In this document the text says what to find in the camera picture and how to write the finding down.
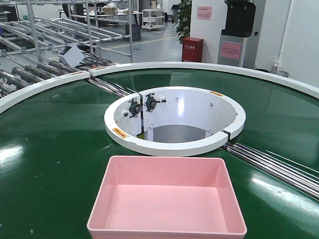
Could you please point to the pink plastic bin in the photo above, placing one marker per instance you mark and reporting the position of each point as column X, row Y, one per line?
column 149, row 197

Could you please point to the red fire extinguisher cabinet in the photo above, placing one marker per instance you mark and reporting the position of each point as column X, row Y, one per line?
column 192, row 49

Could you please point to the black plastic crate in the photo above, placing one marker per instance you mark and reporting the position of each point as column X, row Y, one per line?
column 136, row 31

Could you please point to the green potted plant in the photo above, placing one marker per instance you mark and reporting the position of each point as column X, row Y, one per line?
column 183, row 21

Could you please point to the white wheeled cart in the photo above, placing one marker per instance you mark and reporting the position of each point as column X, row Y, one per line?
column 152, row 19

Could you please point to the grey kiosk with black top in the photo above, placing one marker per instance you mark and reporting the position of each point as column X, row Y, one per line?
column 238, row 27

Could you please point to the white control box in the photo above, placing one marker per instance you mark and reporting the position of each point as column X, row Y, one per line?
column 71, row 55

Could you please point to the white outer conveyor rim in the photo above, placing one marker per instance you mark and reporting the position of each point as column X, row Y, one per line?
column 29, row 91

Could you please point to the steel conveyor rollers right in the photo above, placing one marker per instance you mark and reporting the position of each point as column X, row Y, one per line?
column 300, row 179

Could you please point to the right black bearing mount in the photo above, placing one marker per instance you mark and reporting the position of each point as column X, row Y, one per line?
column 151, row 102

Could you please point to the black bearing mount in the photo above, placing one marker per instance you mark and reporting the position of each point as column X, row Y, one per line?
column 135, row 108
column 151, row 102

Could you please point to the left black bearing mount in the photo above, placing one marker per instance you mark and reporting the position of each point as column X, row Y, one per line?
column 135, row 108

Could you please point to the pink wall notice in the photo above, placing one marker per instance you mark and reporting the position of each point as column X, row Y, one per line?
column 204, row 12

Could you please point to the wire mesh waste basket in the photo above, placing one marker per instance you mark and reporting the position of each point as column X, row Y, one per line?
column 280, row 73

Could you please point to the metal roller rack frame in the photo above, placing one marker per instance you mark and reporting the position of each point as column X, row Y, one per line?
column 55, row 34

